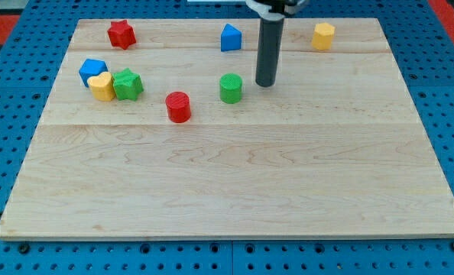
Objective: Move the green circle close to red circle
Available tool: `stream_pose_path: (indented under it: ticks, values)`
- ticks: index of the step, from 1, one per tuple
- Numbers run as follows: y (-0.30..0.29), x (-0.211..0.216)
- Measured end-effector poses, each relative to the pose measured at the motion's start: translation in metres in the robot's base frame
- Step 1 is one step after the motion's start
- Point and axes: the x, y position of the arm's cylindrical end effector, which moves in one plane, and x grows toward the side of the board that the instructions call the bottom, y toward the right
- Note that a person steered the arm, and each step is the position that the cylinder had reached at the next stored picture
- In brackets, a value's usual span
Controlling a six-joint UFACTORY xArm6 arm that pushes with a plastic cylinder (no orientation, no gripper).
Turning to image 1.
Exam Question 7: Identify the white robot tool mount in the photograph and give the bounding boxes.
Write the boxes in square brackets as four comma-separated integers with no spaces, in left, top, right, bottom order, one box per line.
[245,0,310,19]

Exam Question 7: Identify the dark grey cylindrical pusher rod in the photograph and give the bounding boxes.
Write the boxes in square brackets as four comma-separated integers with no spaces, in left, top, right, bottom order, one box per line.
[255,18,284,87]

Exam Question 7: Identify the blue triangle block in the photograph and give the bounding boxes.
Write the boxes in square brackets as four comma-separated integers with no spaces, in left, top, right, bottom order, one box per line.
[220,24,242,52]

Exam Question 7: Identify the yellow hexagon block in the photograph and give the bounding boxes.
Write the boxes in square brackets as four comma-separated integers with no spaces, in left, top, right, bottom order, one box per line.
[311,22,336,50]

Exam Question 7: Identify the green cylinder block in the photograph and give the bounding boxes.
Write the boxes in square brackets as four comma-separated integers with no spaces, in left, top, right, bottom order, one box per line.
[219,73,242,104]

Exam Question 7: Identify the red cylinder block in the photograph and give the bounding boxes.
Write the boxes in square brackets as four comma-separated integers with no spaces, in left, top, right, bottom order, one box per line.
[165,91,191,123]

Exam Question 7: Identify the red star block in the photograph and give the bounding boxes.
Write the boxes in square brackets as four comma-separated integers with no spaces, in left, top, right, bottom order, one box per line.
[107,20,136,50]

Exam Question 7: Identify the light wooden board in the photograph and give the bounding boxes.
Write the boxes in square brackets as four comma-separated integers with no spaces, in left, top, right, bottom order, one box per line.
[0,18,454,241]

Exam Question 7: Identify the green star block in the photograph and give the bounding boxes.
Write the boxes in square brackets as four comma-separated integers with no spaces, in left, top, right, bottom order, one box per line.
[112,68,144,101]

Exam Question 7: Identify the yellow heart block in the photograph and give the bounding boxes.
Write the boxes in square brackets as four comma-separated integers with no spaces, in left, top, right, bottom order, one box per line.
[87,72,115,102]

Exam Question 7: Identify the blue cube block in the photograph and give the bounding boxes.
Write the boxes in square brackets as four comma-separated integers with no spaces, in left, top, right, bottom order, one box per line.
[79,59,108,88]

